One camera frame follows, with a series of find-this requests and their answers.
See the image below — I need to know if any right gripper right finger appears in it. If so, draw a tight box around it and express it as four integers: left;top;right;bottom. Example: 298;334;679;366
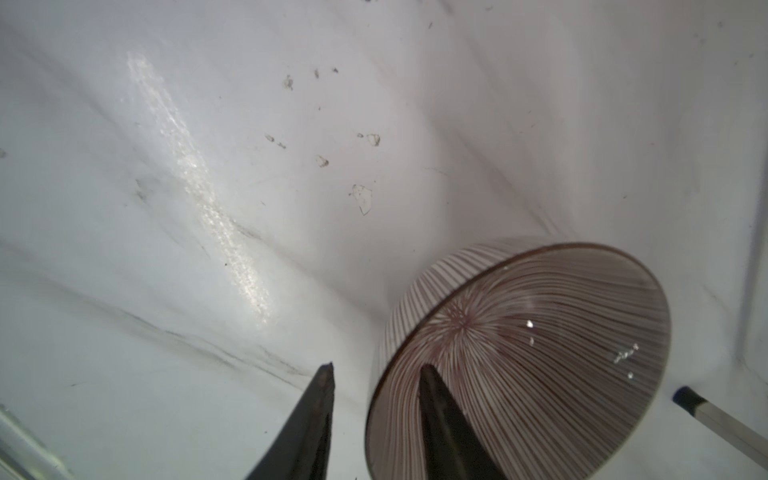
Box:
419;364;506;480

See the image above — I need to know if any pink glass bowl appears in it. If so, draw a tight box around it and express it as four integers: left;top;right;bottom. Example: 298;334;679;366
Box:
364;237;671;479

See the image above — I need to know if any steel two-tier dish rack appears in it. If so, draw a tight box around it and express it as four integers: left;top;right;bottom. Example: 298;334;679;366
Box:
672;386;767;469

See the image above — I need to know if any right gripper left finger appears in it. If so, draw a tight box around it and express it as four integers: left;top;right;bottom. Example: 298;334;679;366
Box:
247;363;335;480

